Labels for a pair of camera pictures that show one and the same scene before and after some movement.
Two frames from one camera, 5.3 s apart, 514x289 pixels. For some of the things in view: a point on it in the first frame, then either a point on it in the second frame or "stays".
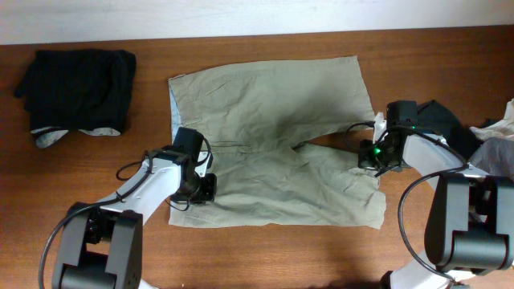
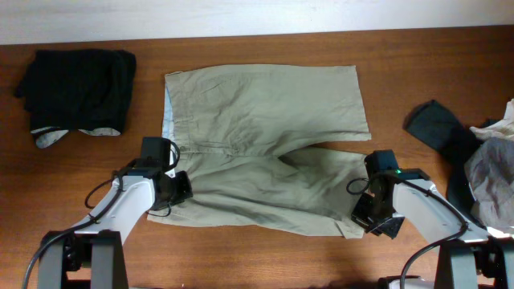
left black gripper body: (206, 189) to (181, 188)
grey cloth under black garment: (47, 136) stays
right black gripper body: (366, 159) to (362, 210)
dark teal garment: (432, 117) stays
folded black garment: (75, 89) stays
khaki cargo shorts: (256, 119) stays
